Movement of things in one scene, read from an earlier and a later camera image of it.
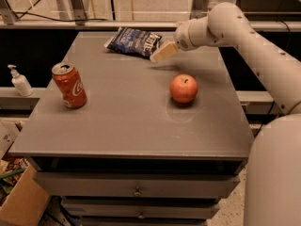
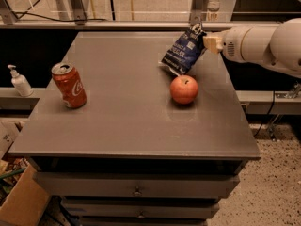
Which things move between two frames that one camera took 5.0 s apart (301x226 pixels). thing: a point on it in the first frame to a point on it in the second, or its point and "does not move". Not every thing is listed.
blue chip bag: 134,41 to 183,52
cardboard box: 26,202 does not move
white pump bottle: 21,82 does not move
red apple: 183,88 does not move
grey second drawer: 140,208 does not move
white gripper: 182,39 to 230,45
